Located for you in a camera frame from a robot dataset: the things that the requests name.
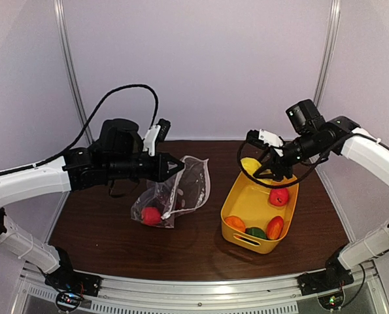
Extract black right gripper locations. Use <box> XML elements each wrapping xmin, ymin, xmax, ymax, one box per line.
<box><xmin>254</xmin><ymin>130</ymin><xmax>327</xmax><ymax>181</ymax></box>

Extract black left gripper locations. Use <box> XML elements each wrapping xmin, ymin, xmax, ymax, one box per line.
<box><xmin>106</xmin><ymin>150</ymin><xmax>185</xmax><ymax>183</ymax></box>

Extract clear zip top bag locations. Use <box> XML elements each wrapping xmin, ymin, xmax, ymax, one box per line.
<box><xmin>130</xmin><ymin>156</ymin><xmax>211</xmax><ymax>228</ymax></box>

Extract dark red toy apple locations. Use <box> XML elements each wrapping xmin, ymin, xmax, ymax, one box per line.
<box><xmin>155</xmin><ymin>194</ymin><xmax>174</xmax><ymax>208</ymax></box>

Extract yellow plastic basket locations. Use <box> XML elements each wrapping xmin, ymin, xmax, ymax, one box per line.
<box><xmin>220</xmin><ymin>173</ymin><xmax>299</xmax><ymax>254</ymax></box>

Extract green toy lime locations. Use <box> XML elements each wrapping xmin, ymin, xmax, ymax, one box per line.
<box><xmin>245</xmin><ymin>227</ymin><xmax>267</xmax><ymax>239</ymax></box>

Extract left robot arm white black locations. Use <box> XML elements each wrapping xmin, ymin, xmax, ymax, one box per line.
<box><xmin>0</xmin><ymin>118</ymin><xmax>184</xmax><ymax>290</ymax></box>

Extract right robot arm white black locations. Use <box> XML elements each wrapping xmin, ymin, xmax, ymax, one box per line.
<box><xmin>246</xmin><ymin>99</ymin><xmax>389</xmax><ymax>289</ymax></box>

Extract red toy strawberry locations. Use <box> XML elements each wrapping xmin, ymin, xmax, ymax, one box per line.
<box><xmin>269</xmin><ymin>188</ymin><xmax>290</xmax><ymax>207</ymax></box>

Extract orange red toy mango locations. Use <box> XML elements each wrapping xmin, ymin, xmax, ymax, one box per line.
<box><xmin>266</xmin><ymin>216</ymin><xmax>284</xmax><ymax>241</ymax></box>

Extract orange toy fruit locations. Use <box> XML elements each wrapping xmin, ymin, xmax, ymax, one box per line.
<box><xmin>224</xmin><ymin>215</ymin><xmax>246</xmax><ymax>233</ymax></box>

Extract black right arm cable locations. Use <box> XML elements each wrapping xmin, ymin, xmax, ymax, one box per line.
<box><xmin>235</xmin><ymin>130</ymin><xmax>329</xmax><ymax>190</ymax></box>

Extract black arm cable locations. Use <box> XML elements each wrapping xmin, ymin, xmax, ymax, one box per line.
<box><xmin>0</xmin><ymin>84</ymin><xmax>161</xmax><ymax>177</ymax></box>
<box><xmin>235</xmin><ymin>130</ymin><xmax>329</xmax><ymax>190</ymax></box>

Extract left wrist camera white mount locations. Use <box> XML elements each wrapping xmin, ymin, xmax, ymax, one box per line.
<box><xmin>143</xmin><ymin>118</ymin><xmax>171</xmax><ymax>156</ymax></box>

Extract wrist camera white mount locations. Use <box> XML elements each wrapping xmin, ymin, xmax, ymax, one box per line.
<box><xmin>246</xmin><ymin>129</ymin><xmax>284</xmax><ymax>157</ymax></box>
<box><xmin>143</xmin><ymin>118</ymin><xmax>171</xmax><ymax>156</ymax></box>

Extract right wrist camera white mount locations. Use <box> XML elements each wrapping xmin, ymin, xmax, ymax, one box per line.
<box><xmin>246</xmin><ymin>129</ymin><xmax>284</xmax><ymax>157</ymax></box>

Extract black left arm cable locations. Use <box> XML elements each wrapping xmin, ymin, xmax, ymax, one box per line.
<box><xmin>0</xmin><ymin>84</ymin><xmax>161</xmax><ymax>177</ymax></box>

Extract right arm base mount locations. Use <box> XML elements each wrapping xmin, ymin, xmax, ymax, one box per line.
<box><xmin>297</xmin><ymin>270</ymin><xmax>354</xmax><ymax>312</ymax></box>

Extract front aluminium rail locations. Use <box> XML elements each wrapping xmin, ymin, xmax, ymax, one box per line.
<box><xmin>17</xmin><ymin>254</ymin><xmax>388</xmax><ymax>314</ymax></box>

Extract right aluminium frame post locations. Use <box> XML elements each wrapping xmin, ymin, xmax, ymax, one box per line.
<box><xmin>313</xmin><ymin>0</ymin><xmax>341</xmax><ymax>107</ymax></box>

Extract aluminium frame post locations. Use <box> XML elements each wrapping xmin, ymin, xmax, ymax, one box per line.
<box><xmin>53</xmin><ymin>0</ymin><xmax>87</xmax><ymax>127</ymax></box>
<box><xmin>313</xmin><ymin>0</ymin><xmax>341</xmax><ymax>107</ymax></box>

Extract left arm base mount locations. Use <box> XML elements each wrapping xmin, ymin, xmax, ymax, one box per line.
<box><xmin>39</xmin><ymin>269</ymin><xmax>101</xmax><ymax>313</ymax></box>

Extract left aluminium frame post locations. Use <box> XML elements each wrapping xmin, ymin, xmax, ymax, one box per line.
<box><xmin>53</xmin><ymin>0</ymin><xmax>87</xmax><ymax>127</ymax></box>

